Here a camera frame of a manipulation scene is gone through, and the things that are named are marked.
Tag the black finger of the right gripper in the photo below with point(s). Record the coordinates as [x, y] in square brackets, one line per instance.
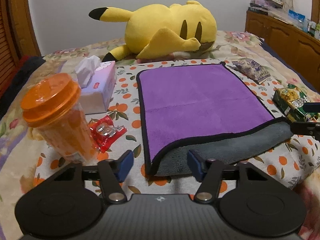
[307, 128]

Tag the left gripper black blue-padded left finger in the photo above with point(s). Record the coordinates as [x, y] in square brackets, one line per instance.
[111, 174]

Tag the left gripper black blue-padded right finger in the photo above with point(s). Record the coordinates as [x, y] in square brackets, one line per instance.
[209, 174]

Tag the purple and grey towel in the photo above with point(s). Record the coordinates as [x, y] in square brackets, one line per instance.
[204, 108]

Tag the orange-print white cloth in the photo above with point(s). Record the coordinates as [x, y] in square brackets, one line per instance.
[290, 162]

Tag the green yellow snack bag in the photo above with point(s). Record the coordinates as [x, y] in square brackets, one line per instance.
[290, 100]

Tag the red snack packet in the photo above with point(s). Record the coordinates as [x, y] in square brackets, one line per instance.
[105, 133]

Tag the purple snack packet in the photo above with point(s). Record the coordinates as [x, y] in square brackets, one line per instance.
[252, 70]

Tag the wooden sideboard cabinet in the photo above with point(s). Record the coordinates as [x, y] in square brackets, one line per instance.
[297, 49]

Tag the orange lidded plastic cup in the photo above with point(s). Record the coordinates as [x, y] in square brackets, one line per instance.
[53, 109]

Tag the pink tissue box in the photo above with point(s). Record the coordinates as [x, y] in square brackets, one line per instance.
[97, 80]

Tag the bottles on cabinet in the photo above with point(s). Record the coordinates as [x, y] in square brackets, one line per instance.
[311, 28]

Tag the blue white box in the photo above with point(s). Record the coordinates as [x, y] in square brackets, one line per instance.
[298, 19]

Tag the floral bed blanket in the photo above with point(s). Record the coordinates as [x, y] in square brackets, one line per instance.
[21, 145]

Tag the stack of books and papers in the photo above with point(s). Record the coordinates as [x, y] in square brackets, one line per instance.
[266, 7]

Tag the yellow Pikachu plush toy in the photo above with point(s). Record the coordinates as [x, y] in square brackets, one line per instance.
[155, 30]

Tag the wooden louvered door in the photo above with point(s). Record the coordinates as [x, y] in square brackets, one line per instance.
[18, 39]

